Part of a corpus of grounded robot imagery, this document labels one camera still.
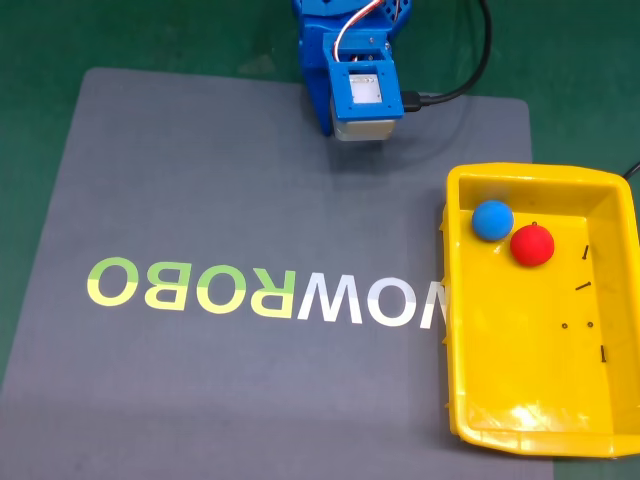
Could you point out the black screw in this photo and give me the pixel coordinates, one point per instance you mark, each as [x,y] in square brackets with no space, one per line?
[583,287]
[584,253]
[603,354]

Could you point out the yellow plastic bin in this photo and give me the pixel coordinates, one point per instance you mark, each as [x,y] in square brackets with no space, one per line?
[525,340]

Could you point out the blue ball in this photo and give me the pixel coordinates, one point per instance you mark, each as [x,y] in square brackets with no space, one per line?
[492,220]

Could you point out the red ball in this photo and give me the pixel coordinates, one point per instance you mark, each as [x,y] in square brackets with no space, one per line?
[532,246]

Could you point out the grey mat with NOWROBO print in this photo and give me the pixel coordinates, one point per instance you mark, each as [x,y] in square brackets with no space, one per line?
[200,200]

